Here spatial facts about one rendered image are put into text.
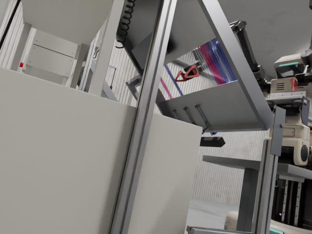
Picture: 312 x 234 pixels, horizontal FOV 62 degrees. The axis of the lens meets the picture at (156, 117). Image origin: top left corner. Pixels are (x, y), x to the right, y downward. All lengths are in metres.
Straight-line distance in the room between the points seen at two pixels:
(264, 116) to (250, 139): 5.07
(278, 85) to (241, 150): 4.01
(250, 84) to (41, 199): 0.75
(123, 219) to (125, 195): 0.06
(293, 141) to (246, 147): 4.26
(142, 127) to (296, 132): 1.28
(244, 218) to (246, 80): 0.85
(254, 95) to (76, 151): 0.64
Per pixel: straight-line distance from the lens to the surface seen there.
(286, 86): 1.95
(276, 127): 1.00
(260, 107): 1.02
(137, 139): 0.69
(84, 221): 0.72
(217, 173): 5.46
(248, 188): 1.58
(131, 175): 0.70
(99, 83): 0.73
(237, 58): 0.98
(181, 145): 0.80
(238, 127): 1.14
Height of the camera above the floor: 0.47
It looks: 10 degrees up
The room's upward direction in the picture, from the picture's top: 12 degrees clockwise
